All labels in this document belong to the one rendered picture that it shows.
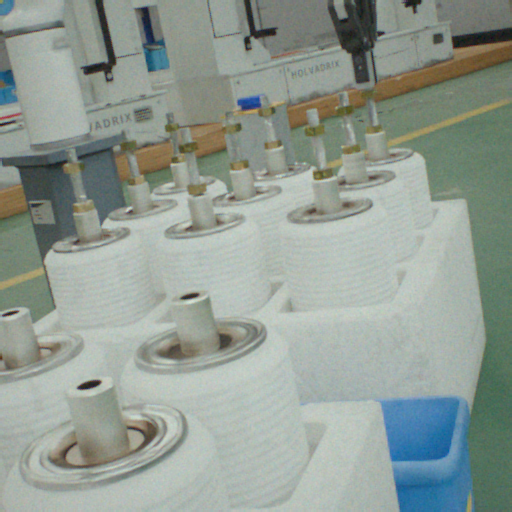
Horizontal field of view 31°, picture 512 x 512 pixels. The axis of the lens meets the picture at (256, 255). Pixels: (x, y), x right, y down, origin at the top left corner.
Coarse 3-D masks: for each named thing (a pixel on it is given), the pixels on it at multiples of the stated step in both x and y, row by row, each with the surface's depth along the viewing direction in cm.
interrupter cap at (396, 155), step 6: (390, 150) 103; (396, 150) 103; (402, 150) 102; (408, 150) 101; (366, 156) 103; (390, 156) 102; (396, 156) 99; (402, 156) 98; (408, 156) 98; (366, 162) 99; (372, 162) 98; (378, 162) 97; (384, 162) 97; (390, 162) 97
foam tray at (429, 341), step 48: (432, 240) 91; (288, 288) 85; (432, 288) 79; (96, 336) 82; (144, 336) 80; (288, 336) 76; (336, 336) 74; (384, 336) 73; (432, 336) 77; (480, 336) 106; (336, 384) 75; (384, 384) 74; (432, 384) 74
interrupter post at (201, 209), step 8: (192, 200) 82; (200, 200) 82; (208, 200) 82; (192, 208) 82; (200, 208) 82; (208, 208) 82; (192, 216) 83; (200, 216) 82; (208, 216) 82; (192, 224) 83; (200, 224) 82; (208, 224) 82; (216, 224) 83
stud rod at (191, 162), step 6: (180, 132) 81; (186, 132) 81; (186, 138) 81; (186, 156) 82; (192, 156) 82; (186, 162) 82; (192, 162) 82; (192, 168) 82; (192, 174) 82; (198, 174) 82; (192, 180) 82; (198, 180) 82
